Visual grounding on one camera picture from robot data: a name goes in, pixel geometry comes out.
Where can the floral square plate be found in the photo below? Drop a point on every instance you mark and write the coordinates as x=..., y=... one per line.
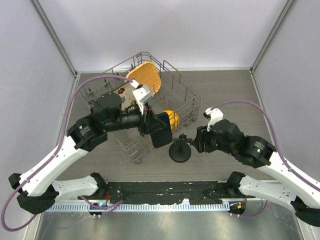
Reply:
x=126, y=94

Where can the yellow bowl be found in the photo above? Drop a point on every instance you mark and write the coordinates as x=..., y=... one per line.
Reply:
x=172, y=118

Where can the black phone stand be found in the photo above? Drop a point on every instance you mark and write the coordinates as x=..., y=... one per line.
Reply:
x=180, y=151

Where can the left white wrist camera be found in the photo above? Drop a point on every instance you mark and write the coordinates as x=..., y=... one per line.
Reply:
x=142, y=94

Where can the black smartphone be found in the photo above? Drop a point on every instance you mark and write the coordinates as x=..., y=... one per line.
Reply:
x=160, y=130

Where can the white slotted cable duct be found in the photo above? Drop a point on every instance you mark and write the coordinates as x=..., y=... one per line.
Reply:
x=185, y=206

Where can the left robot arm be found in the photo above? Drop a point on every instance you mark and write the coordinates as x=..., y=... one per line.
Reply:
x=38, y=188

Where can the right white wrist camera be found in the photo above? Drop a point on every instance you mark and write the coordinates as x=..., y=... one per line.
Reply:
x=213, y=115

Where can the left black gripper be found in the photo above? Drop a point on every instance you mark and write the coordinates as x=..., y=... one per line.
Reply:
x=151, y=122

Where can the woven yellow tray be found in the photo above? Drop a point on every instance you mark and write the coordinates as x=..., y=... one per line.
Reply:
x=146, y=74

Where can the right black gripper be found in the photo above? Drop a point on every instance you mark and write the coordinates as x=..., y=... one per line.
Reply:
x=202, y=136

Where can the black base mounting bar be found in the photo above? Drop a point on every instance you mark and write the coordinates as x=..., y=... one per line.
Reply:
x=167, y=193

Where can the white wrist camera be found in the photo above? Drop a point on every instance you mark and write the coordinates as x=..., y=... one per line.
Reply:
x=142, y=94
x=213, y=115

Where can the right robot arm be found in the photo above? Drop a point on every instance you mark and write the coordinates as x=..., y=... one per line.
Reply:
x=299, y=192

